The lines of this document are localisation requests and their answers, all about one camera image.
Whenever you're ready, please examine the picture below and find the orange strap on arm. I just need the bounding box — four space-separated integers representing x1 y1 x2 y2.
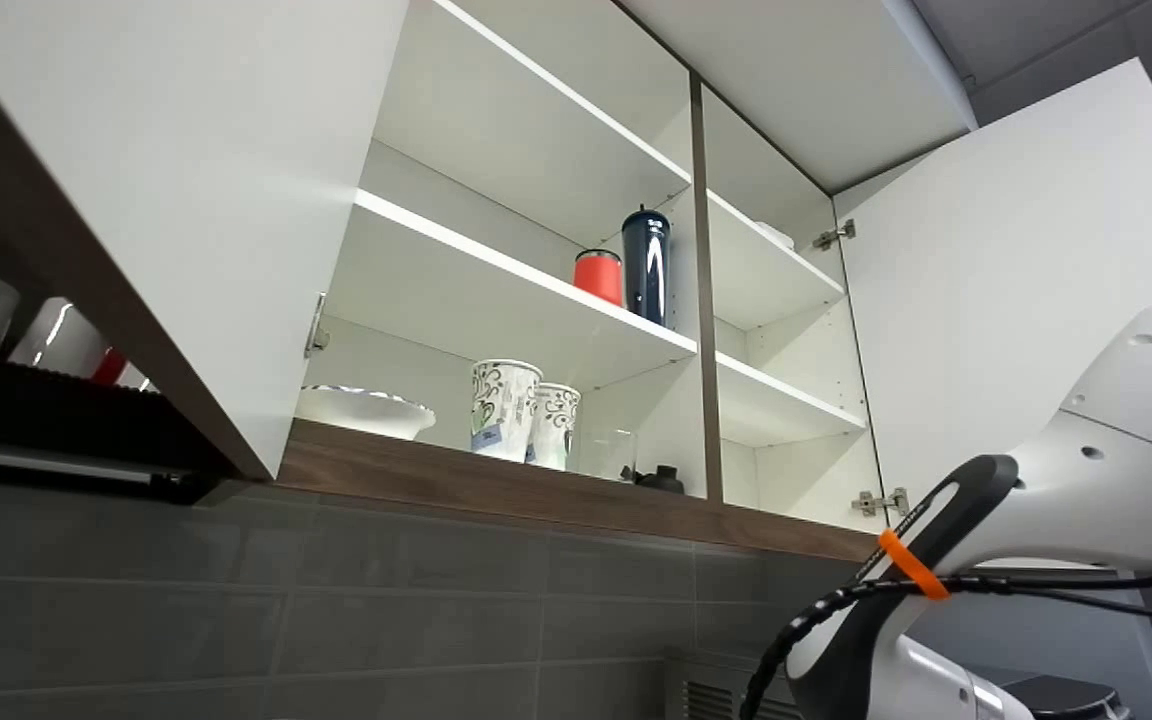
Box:
875 530 957 603

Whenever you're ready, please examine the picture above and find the white cabinet door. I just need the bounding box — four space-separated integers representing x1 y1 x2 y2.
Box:
845 61 1152 498

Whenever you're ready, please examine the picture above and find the red cup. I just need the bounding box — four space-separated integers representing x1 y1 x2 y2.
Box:
571 247 625 305

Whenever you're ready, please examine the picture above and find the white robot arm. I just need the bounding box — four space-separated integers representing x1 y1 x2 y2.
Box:
742 305 1152 720

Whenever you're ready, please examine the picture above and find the small black object on shelf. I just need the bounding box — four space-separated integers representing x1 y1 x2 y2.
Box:
620 465 683 498

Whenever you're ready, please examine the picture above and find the white upper cabinet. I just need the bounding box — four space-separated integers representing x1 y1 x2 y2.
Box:
272 0 979 573

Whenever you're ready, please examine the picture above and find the dark blue tumbler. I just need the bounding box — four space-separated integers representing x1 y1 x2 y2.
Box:
620 207 673 319

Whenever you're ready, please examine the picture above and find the white red mug right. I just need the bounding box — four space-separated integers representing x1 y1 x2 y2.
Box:
8 295 153 392

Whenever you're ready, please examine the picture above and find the cabinet door hinge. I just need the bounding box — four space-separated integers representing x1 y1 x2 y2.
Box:
850 489 910 515

